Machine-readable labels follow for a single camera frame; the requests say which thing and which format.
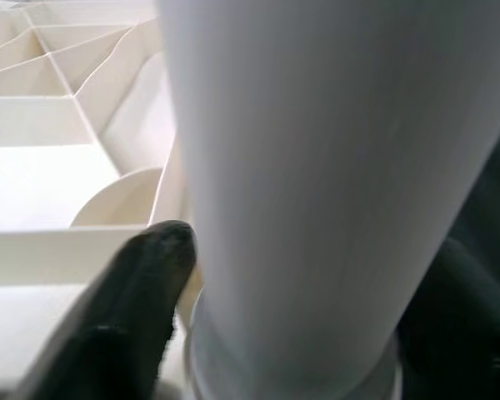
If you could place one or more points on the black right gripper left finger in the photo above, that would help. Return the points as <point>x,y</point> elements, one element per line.
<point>121,316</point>

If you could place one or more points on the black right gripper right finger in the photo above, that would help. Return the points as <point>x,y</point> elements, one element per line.
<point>462,333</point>

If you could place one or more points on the white plastic children table top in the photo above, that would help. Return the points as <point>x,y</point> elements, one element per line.
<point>46,187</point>

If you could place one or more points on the white plastic table leg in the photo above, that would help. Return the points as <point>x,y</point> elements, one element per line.
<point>316,166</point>

